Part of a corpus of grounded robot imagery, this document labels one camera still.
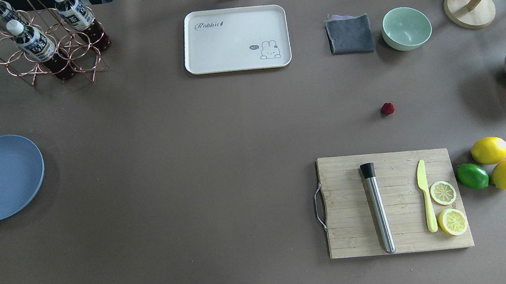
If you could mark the right rear tea bottle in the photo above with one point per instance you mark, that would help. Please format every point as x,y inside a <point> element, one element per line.
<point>81,20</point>

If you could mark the green bowl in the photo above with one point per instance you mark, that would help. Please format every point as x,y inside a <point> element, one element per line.
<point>405,28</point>

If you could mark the cream rabbit tray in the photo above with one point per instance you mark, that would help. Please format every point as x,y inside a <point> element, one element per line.
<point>236,39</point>

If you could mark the lemon slice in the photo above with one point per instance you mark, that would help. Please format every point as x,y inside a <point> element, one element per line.
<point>452,221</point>
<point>443,193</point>

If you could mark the yellow plastic knife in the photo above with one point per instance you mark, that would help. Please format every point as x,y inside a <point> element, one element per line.
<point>430,217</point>

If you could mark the upper whole lemon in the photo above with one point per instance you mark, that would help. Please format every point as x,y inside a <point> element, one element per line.
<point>489,150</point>

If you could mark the red strawberry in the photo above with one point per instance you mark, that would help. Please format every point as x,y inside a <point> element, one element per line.
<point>388,109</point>

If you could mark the front tea bottle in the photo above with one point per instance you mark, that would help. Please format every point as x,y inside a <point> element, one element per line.
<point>42,48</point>

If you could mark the grey folded cloth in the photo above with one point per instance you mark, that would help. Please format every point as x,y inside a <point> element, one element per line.
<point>349,34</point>

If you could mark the upper lemon slice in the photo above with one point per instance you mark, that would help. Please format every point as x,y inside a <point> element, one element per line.
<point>443,193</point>

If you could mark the wooden cutting board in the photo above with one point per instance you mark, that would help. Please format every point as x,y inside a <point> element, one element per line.
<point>351,224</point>

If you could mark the steel muddler black tip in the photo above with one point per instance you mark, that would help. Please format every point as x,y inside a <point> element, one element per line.
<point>370,178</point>

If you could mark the lower lemon slice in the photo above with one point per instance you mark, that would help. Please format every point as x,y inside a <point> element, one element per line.
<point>452,221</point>

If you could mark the copper wire bottle rack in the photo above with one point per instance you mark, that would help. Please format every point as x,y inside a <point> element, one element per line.
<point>85,59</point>

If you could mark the green lime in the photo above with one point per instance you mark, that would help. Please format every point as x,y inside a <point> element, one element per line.
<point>473,176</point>

